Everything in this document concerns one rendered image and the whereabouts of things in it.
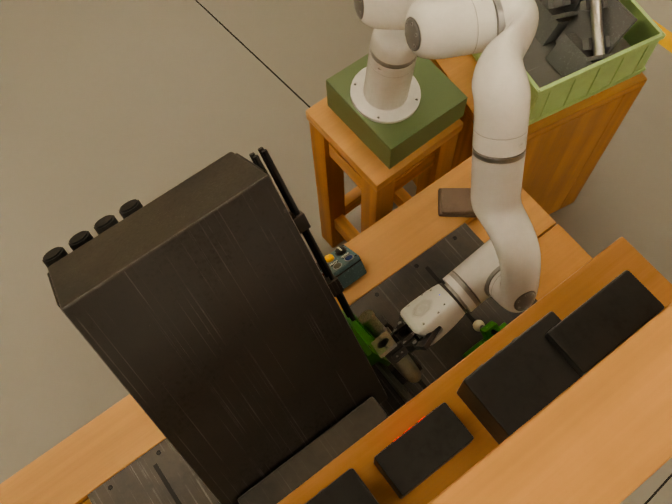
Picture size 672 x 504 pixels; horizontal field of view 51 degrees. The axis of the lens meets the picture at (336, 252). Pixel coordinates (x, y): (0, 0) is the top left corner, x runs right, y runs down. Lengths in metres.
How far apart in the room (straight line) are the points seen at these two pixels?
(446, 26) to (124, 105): 2.21
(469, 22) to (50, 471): 1.29
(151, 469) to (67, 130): 1.91
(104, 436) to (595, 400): 1.30
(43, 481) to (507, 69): 1.31
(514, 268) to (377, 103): 0.77
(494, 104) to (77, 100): 2.45
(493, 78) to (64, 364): 2.07
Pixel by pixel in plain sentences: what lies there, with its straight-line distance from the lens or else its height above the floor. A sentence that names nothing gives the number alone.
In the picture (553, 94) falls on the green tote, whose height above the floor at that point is 0.91.
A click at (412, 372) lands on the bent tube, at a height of 1.16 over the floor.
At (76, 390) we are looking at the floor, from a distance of 2.78.
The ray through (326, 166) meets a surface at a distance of 2.21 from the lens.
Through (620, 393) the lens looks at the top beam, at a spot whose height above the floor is 1.94.
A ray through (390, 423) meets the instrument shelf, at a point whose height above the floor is 1.54.
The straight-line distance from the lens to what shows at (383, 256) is 1.77.
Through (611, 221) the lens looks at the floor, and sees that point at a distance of 2.98.
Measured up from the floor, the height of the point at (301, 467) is 1.24.
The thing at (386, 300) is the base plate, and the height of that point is 0.90.
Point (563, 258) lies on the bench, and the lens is 1.86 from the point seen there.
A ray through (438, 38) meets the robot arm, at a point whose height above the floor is 1.59.
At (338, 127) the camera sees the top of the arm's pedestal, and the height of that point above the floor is 0.85.
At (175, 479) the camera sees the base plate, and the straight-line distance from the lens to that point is 1.68.
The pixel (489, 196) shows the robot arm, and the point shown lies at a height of 1.44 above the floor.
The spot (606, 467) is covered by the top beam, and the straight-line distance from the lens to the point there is 0.62.
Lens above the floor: 2.53
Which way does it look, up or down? 66 degrees down
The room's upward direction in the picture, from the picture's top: 4 degrees counter-clockwise
